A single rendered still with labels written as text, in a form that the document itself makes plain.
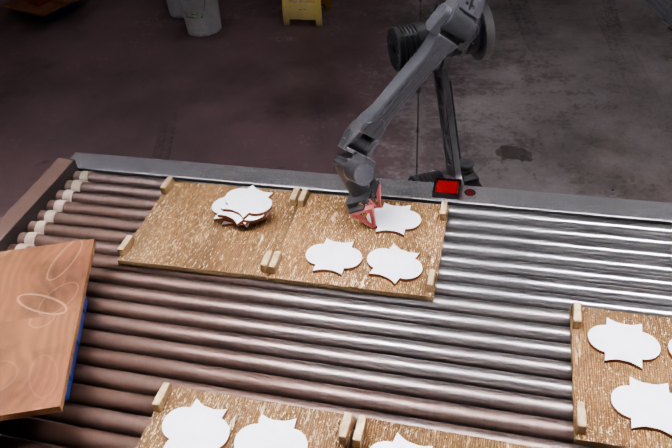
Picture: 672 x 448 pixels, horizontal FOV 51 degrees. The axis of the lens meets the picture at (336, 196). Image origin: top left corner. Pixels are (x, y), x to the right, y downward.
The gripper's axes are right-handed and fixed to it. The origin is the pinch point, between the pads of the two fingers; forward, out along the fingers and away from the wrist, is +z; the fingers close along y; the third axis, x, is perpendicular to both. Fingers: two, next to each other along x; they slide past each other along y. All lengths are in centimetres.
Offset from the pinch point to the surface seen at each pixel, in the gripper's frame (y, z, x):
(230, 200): -4.7, -19.7, 33.9
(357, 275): -21.9, 1.1, 0.6
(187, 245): -19, -18, 43
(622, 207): 18, 29, -57
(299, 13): 324, 25, 147
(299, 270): -22.6, -4.9, 13.9
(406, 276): -21.3, 5.0, -10.8
